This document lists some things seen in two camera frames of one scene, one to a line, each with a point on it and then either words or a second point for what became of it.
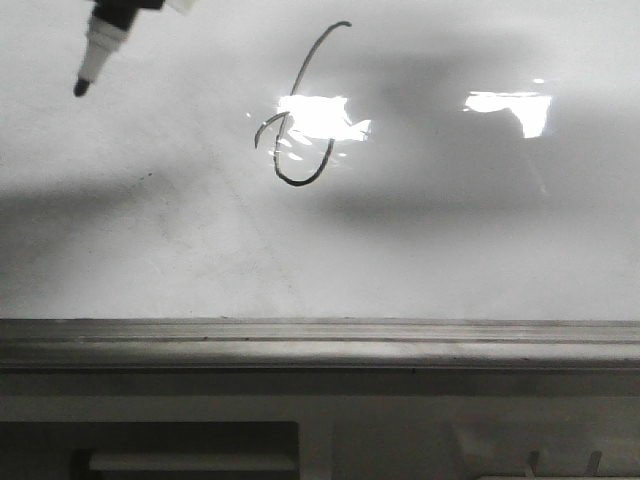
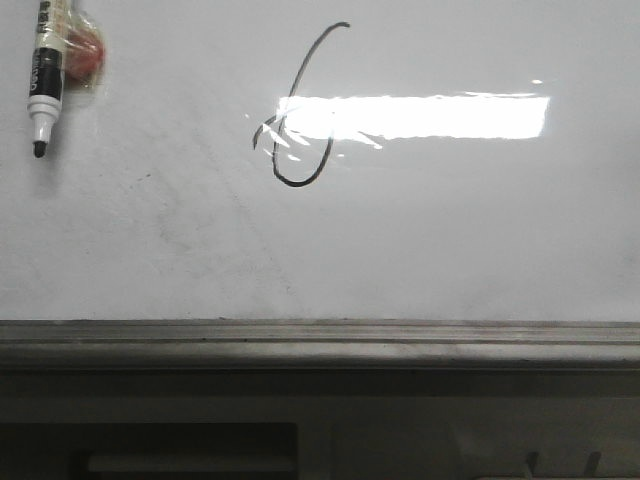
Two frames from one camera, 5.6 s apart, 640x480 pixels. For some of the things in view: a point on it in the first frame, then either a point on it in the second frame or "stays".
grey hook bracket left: x=533 y=459 stays
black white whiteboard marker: x=109 y=26 -> x=46 y=77
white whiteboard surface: x=332 y=160 stays
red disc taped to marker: x=182 y=7 -> x=84 y=50
